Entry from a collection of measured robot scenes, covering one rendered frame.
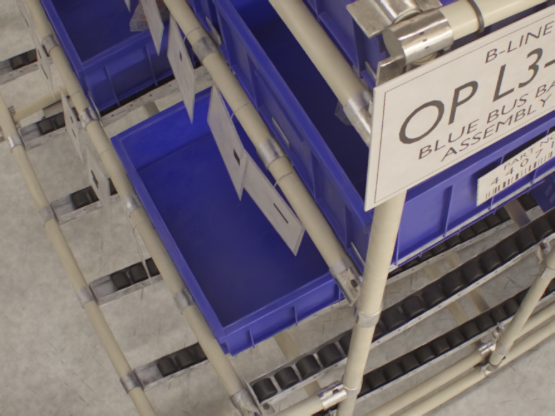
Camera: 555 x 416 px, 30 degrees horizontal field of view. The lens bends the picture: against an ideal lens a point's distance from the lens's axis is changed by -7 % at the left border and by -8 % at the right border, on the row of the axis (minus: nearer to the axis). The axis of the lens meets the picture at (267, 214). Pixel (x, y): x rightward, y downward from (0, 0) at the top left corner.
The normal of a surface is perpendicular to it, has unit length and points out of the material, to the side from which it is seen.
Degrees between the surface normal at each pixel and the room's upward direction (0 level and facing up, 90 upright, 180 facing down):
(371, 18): 0
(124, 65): 90
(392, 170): 90
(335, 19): 98
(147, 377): 11
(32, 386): 0
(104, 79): 90
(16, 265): 0
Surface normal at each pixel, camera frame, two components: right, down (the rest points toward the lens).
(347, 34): -0.87, 0.49
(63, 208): 0.15, -0.50
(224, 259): -0.06, -0.40
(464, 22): 0.33, 0.26
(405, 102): 0.47, 0.79
